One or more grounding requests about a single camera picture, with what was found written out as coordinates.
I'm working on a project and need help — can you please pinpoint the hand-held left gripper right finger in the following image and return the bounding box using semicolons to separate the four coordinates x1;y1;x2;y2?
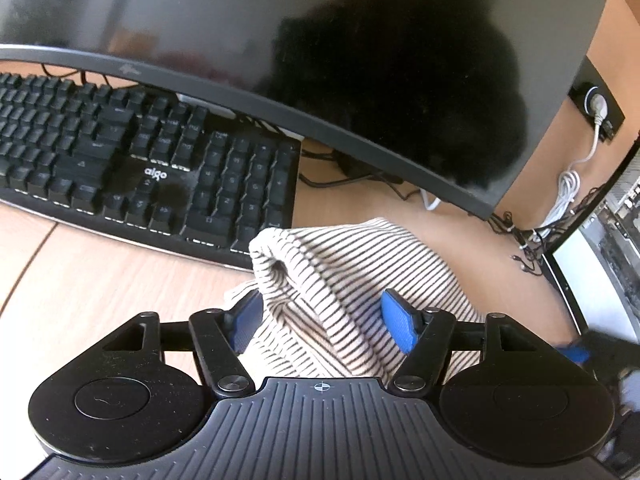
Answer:
381;288;551;397

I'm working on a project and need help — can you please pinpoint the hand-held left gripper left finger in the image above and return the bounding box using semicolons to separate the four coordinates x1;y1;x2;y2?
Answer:
102;289;265;397

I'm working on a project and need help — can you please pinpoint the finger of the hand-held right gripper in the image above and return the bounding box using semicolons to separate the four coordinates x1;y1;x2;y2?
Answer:
554;332;608;367

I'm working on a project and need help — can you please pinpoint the striped garment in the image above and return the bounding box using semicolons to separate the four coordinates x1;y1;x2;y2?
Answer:
222;217;489;379

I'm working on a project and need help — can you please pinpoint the white computer case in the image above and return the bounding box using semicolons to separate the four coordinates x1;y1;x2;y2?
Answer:
542;144;640;337

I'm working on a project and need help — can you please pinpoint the black keyboard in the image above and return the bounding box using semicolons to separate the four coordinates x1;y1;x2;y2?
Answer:
0;72;304;272

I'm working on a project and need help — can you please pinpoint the black computer monitor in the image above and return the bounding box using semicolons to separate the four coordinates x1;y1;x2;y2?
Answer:
0;0;619;221

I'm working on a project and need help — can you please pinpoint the black audio jack cable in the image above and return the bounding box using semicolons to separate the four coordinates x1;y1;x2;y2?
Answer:
512;252;544;276

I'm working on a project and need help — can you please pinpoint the white power cable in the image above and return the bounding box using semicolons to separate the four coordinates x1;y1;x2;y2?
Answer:
532;87;609;242

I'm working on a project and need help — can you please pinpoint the black socket rail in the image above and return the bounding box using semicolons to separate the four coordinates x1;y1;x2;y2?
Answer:
567;57;626;144

